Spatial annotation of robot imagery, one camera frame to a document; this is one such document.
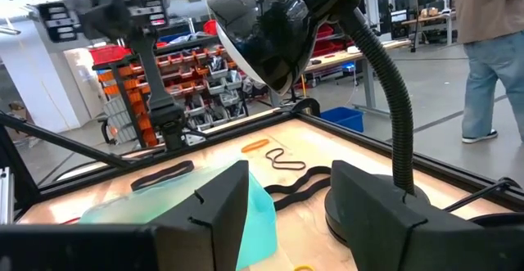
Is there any wide black rubber band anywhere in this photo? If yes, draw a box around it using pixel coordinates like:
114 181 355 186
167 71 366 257
130 160 196 192
264 165 332 212

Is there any teal translucent plastic bin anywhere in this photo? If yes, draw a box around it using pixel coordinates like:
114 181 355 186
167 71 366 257
79 160 278 270

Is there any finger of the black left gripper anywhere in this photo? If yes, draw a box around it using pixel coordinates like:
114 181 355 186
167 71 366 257
83 0 110 41
108 0 133 41

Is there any silver aluminium bracket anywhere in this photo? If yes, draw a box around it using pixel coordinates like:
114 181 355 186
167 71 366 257
0 166 16 225

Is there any orange rubber band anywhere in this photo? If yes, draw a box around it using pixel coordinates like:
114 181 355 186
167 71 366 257
241 138 271 154

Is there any black gooseneck desk lamp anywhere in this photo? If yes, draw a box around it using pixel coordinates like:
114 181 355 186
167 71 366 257
206 0 431 247

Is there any shelf rack with orange bins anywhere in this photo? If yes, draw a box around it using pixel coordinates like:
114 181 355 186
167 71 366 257
92 43 251 147

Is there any thin dark brown rubber band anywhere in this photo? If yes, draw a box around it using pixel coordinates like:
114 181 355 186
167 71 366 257
264 147 307 171

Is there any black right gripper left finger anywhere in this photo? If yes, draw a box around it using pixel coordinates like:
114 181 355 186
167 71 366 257
151 160 250 271

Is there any person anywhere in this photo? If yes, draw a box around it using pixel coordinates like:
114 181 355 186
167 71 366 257
452 0 524 144

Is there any black aluminium table frame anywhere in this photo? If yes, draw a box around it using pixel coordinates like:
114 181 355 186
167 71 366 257
0 98 524 223

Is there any blue plastic floor bin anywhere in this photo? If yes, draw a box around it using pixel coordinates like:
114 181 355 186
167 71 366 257
320 106 364 133

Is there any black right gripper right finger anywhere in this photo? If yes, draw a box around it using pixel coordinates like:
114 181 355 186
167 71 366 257
330 160 429 271

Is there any black lamp cord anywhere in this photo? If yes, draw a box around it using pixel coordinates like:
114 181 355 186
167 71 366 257
444 178 524 213

